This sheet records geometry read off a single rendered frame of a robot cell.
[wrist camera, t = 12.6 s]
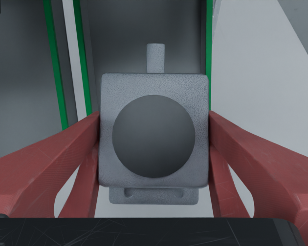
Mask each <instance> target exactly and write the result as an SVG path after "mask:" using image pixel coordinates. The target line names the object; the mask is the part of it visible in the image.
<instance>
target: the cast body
mask: <svg viewBox="0 0 308 246"><path fill-rule="evenodd" d="M97 180H98V182H99V185H101V186H103V187H109V201H110V203H112V204H123V205H196V204H197V203H198V201H199V188H205V187H207V186H208V183H209V80H208V77H207V76H206V75H204V74H202V73H165V45H164V44H162V43H149V44H147V48H146V73H110V72H108V73H105V74H103V75H102V77H101V79H100V108H99V143H98V177H97Z"/></svg>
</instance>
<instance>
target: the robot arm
mask: <svg viewBox="0 0 308 246"><path fill-rule="evenodd" d="M98 143H99V111H95V112H93V113H92V114H90V115H88V116H87V117H85V118H83V119H82V120H80V121H78V122H77V123H75V124H73V125H72V126H70V127H68V128H67V129H65V130H63V131H61V132H59V133H57V134H55V135H52V136H50V137H48V138H45V139H43V140H41V141H38V142H36V143H34V144H31V145H29V146H26V147H24V148H22V149H19V150H17V151H15V152H12V153H10V154H8V155H5V156H3V157H1V158H0V246H308V157H307V156H305V155H302V154H300V153H297V152H295V151H293V150H290V149H288V148H286V147H283V146H281V145H278V144H276V143H274V142H271V141H269V140H266V139H264V138H262V137H259V136H257V135H255V134H252V133H250V132H248V131H246V130H244V129H242V128H241V127H239V126H237V125H236V124H234V123H232V122H231V121H229V120H227V119H226V118H224V117H222V116H221V115H219V114H217V113H216V112H214V111H212V110H209V183H208V185H209V191H210V197H211V204H212V210H213V216H214V217H173V218H95V217H94V216H95V210H96V204H97V198H98V191H99V182H98V180H97V177H98ZM79 165H80V166H79ZM228 165H230V167H231V168H232V169H233V171H234V172H235V173H236V175H237V176H238V177H239V178H240V180H241V181H242V182H243V184H244V185H245V186H246V188H247V189H248V190H249V191H250V193H251V195H252V197H253V201H254V216H253V218H251V217H250V215H249V213H248V211H247V210H246V208H245V206H244V204H243V202H242V200H241V198H240V196H239V194H238V192H237V190H236V187H235V184H234V181H233V178H232V175H231V172H230V169H229V166H228ZM78 166H79V169H78V172H77V175H76V178H75V182H74V185H73V187H72V190H71V192H70V195H69V197H68V199H67V201H66V202H65V204H64V206H63V208H62V210H61V212H60V214H59V216H58V217H57V218H55V216H54V203H55V199H56V196H57V194H58V192H59V191H60V190H61V188H62V187H63V186H64V184H65V183H66V182H67V181H68V179H69V178H70V176H71V175H72V174H73V173H74V171H75V170H76V169H77V167H78Z"/></svg>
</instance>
